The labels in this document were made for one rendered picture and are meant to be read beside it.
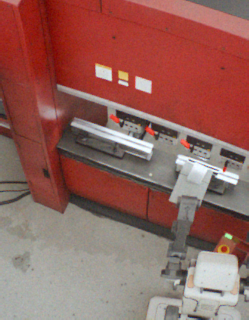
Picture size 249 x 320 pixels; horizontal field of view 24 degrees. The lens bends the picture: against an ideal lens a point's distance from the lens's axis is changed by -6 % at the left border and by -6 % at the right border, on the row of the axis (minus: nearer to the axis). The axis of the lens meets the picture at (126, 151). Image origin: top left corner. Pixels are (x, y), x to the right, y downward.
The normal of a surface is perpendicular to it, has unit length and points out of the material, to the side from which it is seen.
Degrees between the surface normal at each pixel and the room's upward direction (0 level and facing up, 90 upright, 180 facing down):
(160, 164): 0
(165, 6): 0
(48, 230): 0
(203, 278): 48
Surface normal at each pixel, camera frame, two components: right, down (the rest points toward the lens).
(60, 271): 0.00, -0.47
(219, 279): -0.14, 0.32
